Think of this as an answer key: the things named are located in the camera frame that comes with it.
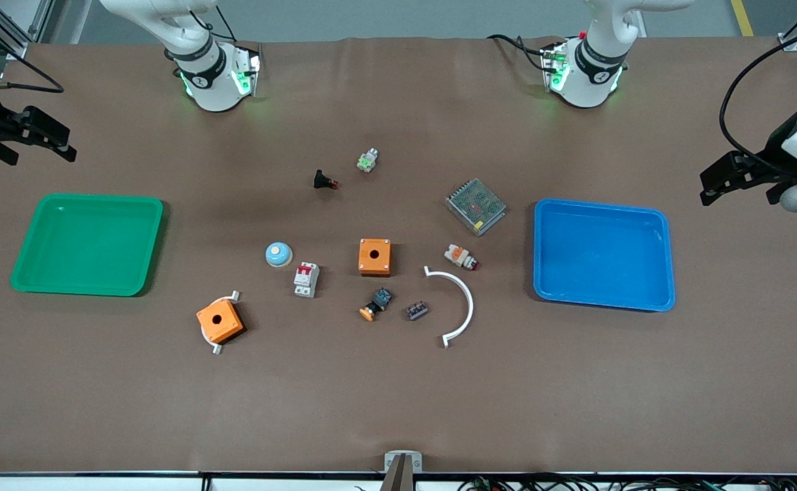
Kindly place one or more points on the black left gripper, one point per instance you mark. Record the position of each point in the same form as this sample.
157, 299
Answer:
774, 147

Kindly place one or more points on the dark brown capacitor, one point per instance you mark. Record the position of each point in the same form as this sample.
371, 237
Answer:
416, 311

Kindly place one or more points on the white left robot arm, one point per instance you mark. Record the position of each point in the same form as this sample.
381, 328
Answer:
592, 65

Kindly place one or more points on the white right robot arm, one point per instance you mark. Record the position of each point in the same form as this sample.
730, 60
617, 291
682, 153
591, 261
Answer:
200, 65

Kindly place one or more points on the white red circuit breaker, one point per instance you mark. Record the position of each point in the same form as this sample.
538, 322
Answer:
306, 280

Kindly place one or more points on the green plastic tray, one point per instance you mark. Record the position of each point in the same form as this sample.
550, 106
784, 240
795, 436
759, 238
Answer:
88, 244

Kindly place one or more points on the blue plastic tray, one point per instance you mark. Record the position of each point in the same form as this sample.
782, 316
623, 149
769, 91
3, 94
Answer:
603, 254

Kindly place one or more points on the orange button box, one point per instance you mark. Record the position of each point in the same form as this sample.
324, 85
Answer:
375, 257
219, 321

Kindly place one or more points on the metal mesh power supply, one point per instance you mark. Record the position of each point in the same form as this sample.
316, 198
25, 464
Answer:
476, 206

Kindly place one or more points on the blue white dome buzzer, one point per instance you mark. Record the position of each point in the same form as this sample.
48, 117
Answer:
279, 254

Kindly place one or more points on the orange head push button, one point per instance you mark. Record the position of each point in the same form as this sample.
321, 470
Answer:
376, 304

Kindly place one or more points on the white curved bracket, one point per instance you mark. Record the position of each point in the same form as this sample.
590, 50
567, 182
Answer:
219, 349
467, 300

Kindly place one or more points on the red white selector switch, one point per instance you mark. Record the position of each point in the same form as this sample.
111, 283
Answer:
461, 256

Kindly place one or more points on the small black red switch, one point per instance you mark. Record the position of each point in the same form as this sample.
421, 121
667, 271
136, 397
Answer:
323, 180

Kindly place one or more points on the green push button switch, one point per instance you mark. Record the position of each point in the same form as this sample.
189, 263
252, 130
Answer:
367, 161

